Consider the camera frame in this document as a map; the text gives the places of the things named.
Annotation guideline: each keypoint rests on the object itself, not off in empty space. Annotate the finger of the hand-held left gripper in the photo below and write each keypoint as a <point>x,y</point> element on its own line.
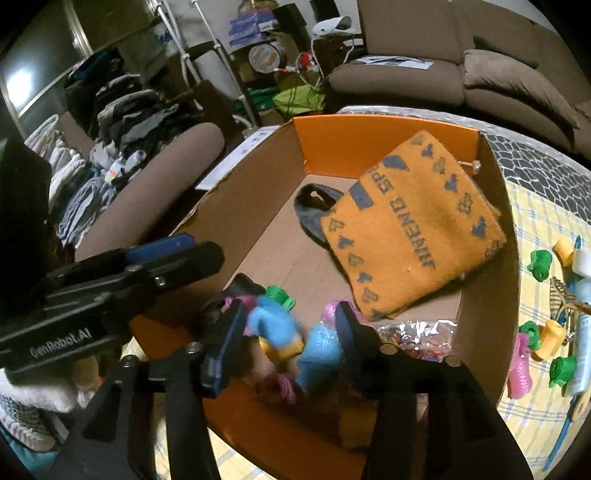
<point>198,261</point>
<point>159,244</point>

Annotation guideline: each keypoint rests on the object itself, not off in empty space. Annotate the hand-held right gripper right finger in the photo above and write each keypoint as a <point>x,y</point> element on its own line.
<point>347,332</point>

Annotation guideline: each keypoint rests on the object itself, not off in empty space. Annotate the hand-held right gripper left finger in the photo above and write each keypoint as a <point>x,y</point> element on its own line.
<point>226,341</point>

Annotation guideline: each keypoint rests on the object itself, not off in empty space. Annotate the pink hair roller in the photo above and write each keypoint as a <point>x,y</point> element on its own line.
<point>277,387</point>
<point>330,314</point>

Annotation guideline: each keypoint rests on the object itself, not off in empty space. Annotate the light blue hair roller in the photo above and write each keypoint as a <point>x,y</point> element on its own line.
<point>318,350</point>
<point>272,323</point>

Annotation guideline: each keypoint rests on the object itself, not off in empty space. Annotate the yellow hair roller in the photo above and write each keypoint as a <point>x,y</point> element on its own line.
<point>355,427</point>
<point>290,351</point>

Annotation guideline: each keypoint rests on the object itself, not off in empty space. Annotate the green hair roller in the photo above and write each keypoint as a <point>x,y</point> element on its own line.
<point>279,295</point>

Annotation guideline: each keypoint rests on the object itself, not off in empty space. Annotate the orange cardboard box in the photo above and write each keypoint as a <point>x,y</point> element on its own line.
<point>277,240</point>

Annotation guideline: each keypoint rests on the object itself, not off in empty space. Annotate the brown chair armrest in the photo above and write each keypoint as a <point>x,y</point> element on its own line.
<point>152,184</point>

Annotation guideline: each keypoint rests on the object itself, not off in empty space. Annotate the clear plastic wrapper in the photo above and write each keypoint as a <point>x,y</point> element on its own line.
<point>415,334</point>

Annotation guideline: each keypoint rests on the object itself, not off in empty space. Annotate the white knit cloth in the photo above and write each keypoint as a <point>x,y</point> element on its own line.
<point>27,406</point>

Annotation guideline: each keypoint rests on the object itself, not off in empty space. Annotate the pile of clothes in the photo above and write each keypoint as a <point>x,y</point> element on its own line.
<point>106,138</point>

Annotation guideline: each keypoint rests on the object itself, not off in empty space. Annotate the dark grey sock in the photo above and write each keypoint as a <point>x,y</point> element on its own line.
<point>309,207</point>

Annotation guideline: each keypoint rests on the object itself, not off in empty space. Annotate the metal stand pole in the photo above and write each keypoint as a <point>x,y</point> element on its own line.
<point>231,78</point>

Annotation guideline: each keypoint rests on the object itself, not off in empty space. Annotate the green bag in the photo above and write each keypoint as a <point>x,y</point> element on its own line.
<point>300,99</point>

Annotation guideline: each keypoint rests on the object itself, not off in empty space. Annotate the round printed tin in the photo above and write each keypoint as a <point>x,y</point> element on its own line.
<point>265,55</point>

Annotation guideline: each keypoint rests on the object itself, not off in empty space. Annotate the gold hair clip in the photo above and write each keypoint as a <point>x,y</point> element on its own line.
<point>563,295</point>

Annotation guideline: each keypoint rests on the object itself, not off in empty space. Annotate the white tube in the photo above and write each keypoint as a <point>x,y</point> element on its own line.
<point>582,350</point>

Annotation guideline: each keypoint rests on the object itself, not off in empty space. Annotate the stack of blue cartons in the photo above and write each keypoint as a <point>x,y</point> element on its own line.
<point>251,25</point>

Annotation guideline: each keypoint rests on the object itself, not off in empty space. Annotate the blue comb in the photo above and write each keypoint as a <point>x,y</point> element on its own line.
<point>565,429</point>

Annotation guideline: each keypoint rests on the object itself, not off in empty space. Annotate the white handheld appliance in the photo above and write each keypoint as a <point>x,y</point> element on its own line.
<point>332,24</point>

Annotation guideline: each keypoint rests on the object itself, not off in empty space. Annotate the printed papers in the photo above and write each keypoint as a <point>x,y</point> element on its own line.
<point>397,61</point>

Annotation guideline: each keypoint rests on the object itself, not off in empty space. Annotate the large brown cushion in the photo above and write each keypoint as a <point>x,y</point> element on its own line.
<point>517,87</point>

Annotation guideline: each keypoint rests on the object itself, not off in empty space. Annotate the brown sofa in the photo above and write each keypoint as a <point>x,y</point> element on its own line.
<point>415,27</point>

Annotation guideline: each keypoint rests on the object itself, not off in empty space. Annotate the small brown cushion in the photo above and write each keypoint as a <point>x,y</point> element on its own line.
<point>584,115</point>

